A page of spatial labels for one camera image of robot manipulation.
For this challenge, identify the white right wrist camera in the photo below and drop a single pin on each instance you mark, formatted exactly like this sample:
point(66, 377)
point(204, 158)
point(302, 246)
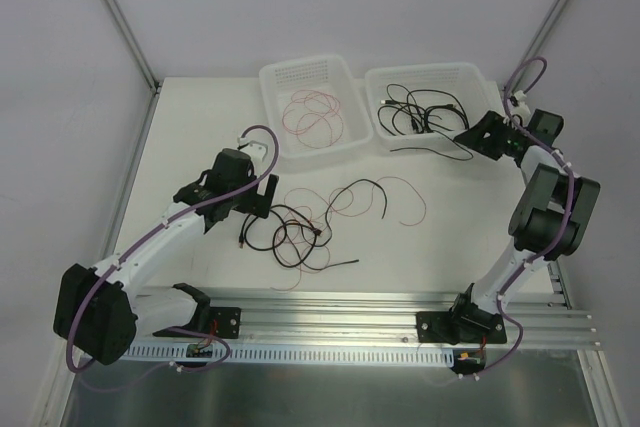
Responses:
point(518, 107)

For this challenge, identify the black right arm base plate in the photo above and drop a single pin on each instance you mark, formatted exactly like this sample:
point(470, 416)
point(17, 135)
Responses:
point(435, 327)

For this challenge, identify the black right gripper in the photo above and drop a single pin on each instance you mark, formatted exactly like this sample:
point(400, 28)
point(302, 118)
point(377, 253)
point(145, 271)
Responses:
point(491, 133)

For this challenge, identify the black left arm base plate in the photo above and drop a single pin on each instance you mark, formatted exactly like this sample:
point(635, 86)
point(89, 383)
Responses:
point(222, 322)

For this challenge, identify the aluminium mounting rail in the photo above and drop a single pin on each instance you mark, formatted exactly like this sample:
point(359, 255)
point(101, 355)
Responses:
point(388, 319)

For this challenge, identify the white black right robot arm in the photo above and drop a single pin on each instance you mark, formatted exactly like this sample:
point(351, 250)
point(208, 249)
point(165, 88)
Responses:
point(549, 220)

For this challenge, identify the white plastic basket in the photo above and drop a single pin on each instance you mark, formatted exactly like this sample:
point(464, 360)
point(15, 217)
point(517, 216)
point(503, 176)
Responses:
point(315, 108)
point(421, 108)

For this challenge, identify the white right plastic basket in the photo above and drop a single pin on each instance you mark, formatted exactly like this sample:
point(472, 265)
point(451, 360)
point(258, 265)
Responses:
point(421, 108)

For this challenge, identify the white left plastic basket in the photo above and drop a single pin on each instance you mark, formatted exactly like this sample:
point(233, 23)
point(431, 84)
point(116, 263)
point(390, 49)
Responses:
point(315, 108)

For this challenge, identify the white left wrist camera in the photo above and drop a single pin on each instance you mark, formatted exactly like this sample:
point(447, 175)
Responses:
point(256, 150)

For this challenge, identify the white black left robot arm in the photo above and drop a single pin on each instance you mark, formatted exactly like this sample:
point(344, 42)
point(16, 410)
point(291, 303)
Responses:
point(100, 309)

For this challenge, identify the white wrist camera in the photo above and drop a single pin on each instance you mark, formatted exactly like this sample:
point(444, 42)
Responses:
point(256, 150)
point(518, 107)

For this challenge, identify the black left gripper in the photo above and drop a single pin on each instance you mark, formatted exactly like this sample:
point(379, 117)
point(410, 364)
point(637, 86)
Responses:
point(252, 202)

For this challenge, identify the white slotted cable duct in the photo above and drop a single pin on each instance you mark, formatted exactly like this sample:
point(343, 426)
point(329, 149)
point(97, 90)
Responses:
point(403, 356)

